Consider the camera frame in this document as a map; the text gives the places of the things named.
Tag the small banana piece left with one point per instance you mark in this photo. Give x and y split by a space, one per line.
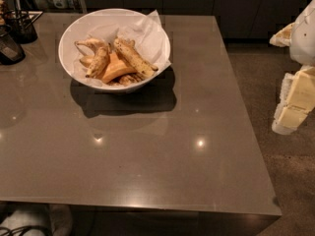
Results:
86 60

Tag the black wire basket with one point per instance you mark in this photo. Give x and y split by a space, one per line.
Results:
20 22

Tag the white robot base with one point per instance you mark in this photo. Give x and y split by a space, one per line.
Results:
25 219

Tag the small curved banana top left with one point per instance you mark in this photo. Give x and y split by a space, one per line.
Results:
94 44

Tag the spotted banana left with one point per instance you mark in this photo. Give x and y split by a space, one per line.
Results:
99 62

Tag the smooth orange-yellow banana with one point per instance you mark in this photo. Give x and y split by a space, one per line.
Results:
116 68

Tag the dark container left edge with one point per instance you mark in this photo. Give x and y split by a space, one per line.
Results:
11 52

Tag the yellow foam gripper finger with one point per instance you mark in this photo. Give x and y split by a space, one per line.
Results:
297 100
282 37

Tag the white ceramic bowl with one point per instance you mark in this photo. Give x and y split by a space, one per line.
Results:
77 33

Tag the dark spotted banana bottom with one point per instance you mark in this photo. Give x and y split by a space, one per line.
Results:
129 79

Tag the long spotted banana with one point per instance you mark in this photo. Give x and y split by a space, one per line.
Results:
128 51

